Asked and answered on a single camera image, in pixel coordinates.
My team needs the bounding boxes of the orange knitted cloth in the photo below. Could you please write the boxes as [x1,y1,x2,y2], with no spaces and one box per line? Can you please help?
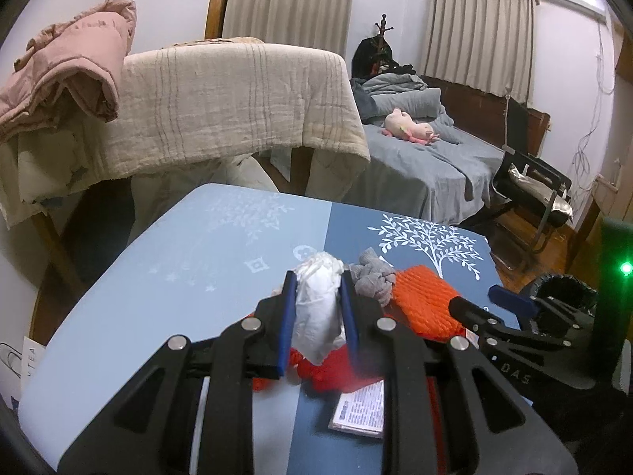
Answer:
[393,265,466,343]

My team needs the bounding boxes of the red glove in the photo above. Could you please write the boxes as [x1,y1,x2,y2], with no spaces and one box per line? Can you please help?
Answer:
[251,343,387,395]

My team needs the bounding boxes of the grey sock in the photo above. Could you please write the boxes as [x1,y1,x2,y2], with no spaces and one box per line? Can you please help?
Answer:
[349,248,396,308]

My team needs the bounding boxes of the white tissue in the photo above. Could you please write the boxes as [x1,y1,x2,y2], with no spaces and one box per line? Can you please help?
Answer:
[292,252,345,366]

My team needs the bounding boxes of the white printed paper box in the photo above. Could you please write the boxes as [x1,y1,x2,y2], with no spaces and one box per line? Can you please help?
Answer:
[328,381,384,439]

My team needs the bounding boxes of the black-lined trash bin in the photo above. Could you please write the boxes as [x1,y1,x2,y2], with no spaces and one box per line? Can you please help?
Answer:
[519,274,598,316]

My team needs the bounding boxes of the silver chair cushion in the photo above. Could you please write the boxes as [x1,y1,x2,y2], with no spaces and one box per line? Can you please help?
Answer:
[508,164,573,221]

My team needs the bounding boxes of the black office chair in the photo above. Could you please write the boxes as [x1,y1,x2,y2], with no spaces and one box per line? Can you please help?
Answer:
[491,97,574,272]

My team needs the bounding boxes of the grey bed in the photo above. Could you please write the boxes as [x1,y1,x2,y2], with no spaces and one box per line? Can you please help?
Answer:
[343,124,503,225]

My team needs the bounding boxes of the blue tree-print table cover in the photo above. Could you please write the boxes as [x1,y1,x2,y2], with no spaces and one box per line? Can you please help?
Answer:
[18,184,500,466]

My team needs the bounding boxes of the dark wooden headboard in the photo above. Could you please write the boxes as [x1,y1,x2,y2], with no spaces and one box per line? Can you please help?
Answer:
[423,76,550,156]

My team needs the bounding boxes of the pink plush toy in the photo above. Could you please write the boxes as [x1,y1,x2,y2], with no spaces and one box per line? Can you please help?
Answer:
[382,107,439,145]

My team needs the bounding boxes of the grey duvet pile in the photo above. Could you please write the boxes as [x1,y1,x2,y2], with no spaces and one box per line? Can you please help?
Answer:
[350,73,454,127]

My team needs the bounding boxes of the right beige curtain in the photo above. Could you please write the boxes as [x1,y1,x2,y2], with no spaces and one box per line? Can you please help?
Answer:
[419,0,538,103]

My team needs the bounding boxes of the beige curtain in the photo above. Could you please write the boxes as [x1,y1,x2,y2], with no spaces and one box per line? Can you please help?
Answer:
[419,0,538,103]
[222,0,352,56]

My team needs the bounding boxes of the wooden coat rack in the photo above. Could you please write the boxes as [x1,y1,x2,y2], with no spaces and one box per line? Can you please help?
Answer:
[352,14,416,80]

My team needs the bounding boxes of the beige striped blanket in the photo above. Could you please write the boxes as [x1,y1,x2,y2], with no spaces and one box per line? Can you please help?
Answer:
[1,43,370,226]

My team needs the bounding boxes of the pink jacket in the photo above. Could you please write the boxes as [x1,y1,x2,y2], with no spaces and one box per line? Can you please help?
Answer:
[1,0,136,142]

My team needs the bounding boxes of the left beige curtain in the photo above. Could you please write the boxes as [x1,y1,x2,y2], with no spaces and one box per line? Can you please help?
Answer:
[222,0,352,56]

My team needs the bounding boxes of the hanging white cables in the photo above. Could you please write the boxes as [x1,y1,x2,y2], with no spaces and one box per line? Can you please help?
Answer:
[567,19,617,209]

